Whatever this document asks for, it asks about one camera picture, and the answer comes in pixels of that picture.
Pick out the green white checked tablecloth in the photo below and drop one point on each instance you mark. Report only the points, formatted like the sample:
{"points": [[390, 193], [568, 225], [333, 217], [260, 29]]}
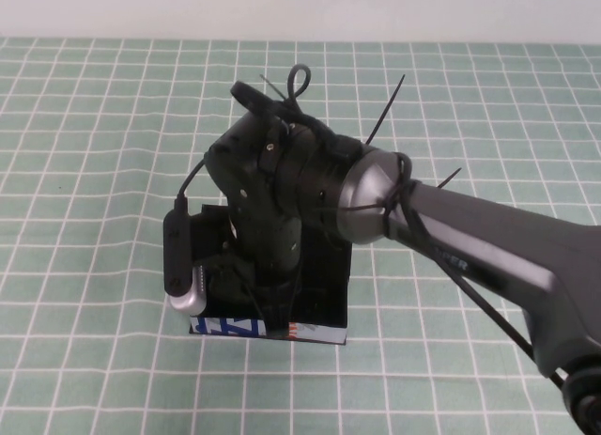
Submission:
{"points": [[94, 125]]}

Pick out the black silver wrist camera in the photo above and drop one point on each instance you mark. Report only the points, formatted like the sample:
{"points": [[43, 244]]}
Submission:
{"points": [[177, 252]]}

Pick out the black zip tie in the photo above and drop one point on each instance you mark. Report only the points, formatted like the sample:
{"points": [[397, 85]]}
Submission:
{"points": [[274, 87], [448, 178], [387, 108]]}

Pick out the black printed glasses case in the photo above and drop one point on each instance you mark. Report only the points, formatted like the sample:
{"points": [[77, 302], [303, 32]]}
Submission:
{"points": [[324, 289]]}

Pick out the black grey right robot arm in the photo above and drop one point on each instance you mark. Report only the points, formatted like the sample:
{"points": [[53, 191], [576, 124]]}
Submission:
{"points": [[469, 237]]}

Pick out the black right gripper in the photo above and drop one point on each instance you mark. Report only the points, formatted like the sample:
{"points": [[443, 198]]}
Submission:
{"points": [[267, 256]]}

